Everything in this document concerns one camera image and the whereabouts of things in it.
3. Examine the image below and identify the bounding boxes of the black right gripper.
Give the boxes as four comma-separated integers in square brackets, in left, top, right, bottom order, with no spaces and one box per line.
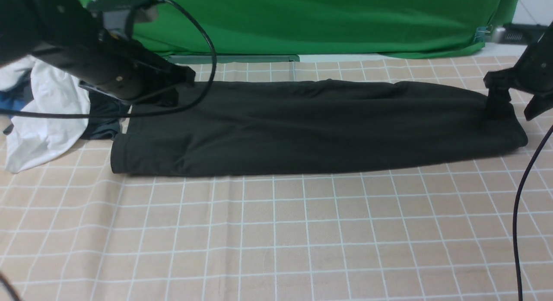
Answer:
[483,24,553,121]

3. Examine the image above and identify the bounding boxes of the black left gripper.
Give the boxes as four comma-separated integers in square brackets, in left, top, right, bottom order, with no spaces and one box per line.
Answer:
[33,28,196,108]

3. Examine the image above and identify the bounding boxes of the dark gray long-sleeved shirt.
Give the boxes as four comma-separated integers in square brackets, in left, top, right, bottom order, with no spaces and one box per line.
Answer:
[111,80,528,177]

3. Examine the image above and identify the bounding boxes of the green metal base bar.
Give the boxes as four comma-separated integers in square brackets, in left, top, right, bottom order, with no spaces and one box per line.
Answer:
[167,55,300,65]

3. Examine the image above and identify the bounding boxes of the metal binder clip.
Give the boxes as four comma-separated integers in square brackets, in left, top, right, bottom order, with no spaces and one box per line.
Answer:
[473,26,493,43]

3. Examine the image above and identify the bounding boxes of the green backdrop cloth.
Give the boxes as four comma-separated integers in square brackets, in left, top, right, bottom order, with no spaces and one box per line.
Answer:
[73,0,522,60]

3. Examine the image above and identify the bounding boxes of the dark teal crumpled garment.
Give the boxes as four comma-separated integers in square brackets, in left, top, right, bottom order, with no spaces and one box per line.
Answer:
[80,91,130,140]

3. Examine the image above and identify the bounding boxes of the white crumpled garment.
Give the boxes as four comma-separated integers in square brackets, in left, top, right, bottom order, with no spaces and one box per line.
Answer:
[0,56,91,173]

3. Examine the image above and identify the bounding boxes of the blue crumpled garment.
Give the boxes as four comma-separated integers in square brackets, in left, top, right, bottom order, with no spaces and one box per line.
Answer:
[0,82,34,111]

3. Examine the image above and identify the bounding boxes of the beige checkered tablecloth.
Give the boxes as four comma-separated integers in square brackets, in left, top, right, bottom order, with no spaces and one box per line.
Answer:
[0,55,553,301]

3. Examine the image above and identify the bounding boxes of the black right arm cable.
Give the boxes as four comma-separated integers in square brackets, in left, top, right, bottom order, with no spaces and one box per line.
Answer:
[512,124,553,301]

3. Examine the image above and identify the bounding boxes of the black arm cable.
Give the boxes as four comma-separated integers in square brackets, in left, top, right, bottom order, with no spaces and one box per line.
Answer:
[0,0,217,301]
[512,124,553,301]

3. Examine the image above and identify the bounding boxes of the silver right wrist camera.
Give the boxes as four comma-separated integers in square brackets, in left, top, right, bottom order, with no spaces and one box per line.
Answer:
[490,23,548,45]

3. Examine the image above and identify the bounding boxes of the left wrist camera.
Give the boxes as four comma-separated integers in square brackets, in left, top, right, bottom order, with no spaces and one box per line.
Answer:
[86,0,159,41]

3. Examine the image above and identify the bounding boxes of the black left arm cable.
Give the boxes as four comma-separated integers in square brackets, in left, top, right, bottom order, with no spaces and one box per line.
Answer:
[0,0,217,301]

